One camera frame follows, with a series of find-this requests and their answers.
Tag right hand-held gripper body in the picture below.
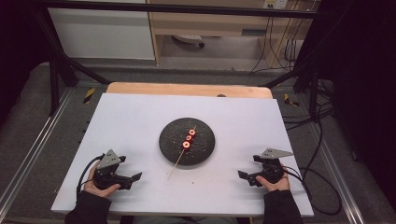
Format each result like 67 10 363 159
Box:
248 147 295 185

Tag person's left hand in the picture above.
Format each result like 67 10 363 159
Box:
83 161 121 199

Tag white power strip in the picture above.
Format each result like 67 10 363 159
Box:
172 34 205 49

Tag white wall socket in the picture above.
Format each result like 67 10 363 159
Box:
262 0 290 10

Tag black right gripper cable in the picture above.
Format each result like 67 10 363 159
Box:
279 165 343 217

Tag round black plate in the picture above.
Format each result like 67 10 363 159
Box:
158 117 217 167

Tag black metal frame bar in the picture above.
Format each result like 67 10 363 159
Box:
32 0 321 20

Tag aluminium floor rail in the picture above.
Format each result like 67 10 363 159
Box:
309 122 366 224
0 88 75 213

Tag dark curtain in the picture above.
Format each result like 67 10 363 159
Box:
317 0 396 204

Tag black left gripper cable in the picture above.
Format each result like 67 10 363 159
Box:
76 154 106 202

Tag person's right hand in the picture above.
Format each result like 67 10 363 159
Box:
255 169 291 192

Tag bundle of black floor cables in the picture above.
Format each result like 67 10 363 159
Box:
281 78 335 132

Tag black metal stand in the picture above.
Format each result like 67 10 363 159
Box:
262 18 321 120
32 6 111 117

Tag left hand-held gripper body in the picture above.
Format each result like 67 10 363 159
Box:
92 148 134 190

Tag white board mat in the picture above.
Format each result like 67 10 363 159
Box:
50 92 315 217

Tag white cabinet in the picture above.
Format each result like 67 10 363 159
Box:
47 0 156 61

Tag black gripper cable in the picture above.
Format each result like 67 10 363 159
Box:
76 154 106 202
279 165 343 217

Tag thin wooden skewer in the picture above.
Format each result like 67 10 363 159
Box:
166 125 198 182

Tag yellow black tape strip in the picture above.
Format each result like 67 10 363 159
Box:
283 92 301 107
82 87 97 105

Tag light wooden desk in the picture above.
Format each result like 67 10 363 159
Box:
146 0 314 69

